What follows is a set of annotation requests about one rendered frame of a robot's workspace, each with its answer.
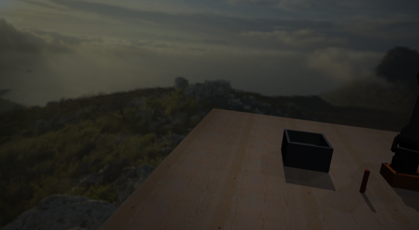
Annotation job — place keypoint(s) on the red peg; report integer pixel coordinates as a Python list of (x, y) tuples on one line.
[(364, 181)]

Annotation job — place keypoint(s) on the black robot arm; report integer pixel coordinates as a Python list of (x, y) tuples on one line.
[(406, 161)]

